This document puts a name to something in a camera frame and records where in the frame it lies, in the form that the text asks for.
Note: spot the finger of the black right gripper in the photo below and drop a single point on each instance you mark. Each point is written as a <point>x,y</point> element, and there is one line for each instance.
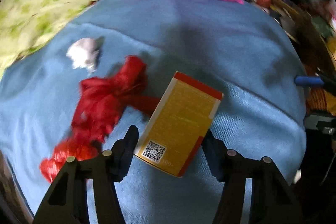
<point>308,81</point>

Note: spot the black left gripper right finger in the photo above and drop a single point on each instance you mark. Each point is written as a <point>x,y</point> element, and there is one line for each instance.
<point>271,198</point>

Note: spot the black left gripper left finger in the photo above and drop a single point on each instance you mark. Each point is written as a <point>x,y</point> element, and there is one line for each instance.
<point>66,198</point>

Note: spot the red mesh plastic bag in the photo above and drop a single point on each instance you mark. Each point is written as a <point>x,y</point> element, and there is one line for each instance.
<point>100,107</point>

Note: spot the white paper ball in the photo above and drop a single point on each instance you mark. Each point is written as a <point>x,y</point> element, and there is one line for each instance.
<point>83,54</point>

